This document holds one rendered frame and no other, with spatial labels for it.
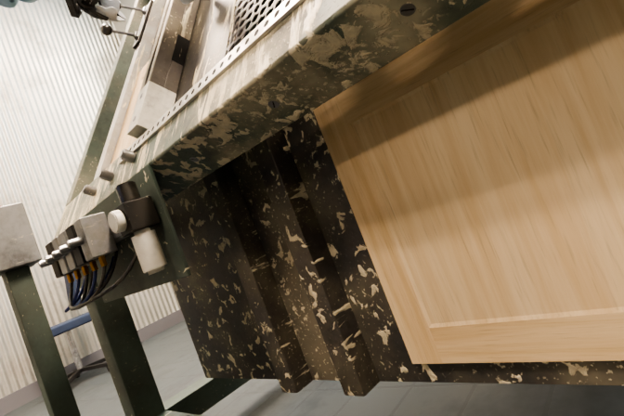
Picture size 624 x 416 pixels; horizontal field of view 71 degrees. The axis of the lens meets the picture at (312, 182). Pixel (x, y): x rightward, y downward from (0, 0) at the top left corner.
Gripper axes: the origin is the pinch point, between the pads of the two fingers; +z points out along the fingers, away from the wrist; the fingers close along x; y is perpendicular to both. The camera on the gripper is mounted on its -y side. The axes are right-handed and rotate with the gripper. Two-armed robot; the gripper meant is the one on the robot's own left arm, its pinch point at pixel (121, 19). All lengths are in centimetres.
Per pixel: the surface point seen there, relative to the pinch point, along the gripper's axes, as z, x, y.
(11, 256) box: -3, -79, -19
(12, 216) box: -7, -68, -19
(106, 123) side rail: 10.2, -25.2, -24.7
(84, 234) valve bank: 3, -81, 28
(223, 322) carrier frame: 53, -90, 4
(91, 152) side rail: 8.6, -37.9, -24.7
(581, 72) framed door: 37, -69, 114
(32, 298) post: 6, -88, -22
